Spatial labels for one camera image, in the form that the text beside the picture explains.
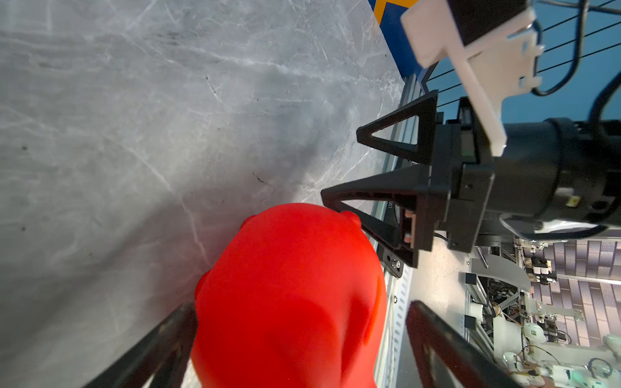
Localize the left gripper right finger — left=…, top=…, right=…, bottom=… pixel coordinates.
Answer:
left=406, top=301, right=518, bottom=387

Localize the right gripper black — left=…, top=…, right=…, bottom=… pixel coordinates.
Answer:
left=320, top=90, right=620, bottom=268

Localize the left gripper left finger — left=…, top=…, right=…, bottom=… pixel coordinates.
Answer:
left=86, top=302, right=198, bottom=387

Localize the red piggy bank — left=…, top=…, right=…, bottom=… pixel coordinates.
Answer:
left=192, top=204, right=387, bottom=387

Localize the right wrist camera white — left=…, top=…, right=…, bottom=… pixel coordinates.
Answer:
left=401, top=0, right=544, bottom=157

